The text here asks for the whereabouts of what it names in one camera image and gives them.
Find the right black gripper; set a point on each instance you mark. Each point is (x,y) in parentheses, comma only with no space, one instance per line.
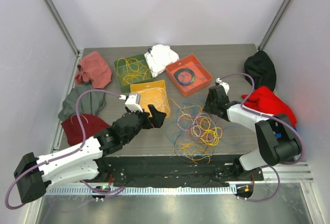
(207,107)

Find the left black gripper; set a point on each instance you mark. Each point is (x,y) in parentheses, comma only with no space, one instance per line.
(157,119)

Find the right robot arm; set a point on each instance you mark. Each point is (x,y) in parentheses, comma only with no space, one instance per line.
(278,142)

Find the yellow plastic tray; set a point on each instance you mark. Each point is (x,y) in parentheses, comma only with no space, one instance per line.
(153,93)

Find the orange plastic tray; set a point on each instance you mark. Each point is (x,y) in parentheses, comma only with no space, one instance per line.
(188,75)

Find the green plastic tray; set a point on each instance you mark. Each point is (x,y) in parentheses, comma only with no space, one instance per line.
(132,70)

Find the black cloth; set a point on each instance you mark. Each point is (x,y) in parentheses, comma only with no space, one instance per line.
(262,70)

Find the dark red cloth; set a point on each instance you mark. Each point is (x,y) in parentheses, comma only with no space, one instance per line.
(91,123)

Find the white crumpled cloth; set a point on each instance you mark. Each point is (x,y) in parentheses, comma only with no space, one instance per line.
(158,57)

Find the grey cloth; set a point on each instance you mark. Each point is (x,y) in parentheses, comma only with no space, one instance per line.
(91,103)

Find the blue cloth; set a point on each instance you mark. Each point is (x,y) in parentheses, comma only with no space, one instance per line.
(277,135)

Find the pink cloth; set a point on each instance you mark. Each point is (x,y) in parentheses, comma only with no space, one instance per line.
(94,69)

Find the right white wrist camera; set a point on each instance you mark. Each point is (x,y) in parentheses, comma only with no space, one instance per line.
(225,85)

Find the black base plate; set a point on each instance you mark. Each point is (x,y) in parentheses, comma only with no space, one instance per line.
(172,171)

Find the slotted cable duct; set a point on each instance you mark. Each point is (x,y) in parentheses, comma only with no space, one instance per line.
(83,190)

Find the right aluminium frame post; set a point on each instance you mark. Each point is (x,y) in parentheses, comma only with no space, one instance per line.
(275,22)

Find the aluminium frame post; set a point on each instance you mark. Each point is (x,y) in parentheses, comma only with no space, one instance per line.
(61,25)
(275,22)

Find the left aluminium frame post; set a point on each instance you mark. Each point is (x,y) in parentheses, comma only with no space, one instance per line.
(61,25)

